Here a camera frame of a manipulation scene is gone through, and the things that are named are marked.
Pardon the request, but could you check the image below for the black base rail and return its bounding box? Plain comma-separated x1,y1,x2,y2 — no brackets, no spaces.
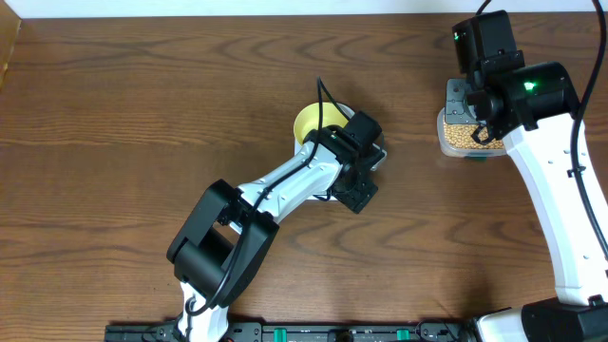
104,320,478,342

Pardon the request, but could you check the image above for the yellow plastic bowl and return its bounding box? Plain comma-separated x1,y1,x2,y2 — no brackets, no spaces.
294,102,354,147

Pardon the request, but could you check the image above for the pile of soybeans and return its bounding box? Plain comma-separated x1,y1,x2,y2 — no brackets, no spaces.
443,123,504,150

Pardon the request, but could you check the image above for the white digital kitchen scale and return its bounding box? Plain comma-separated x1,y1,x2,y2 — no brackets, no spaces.
307,110,388,201

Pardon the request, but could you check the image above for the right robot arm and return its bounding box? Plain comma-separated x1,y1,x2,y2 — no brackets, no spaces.
452,10,607,341

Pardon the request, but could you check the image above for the clear plastic bean container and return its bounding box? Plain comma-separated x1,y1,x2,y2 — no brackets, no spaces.
437,108,506,159

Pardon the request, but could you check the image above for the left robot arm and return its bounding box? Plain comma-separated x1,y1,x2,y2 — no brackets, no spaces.
166,111,386,341

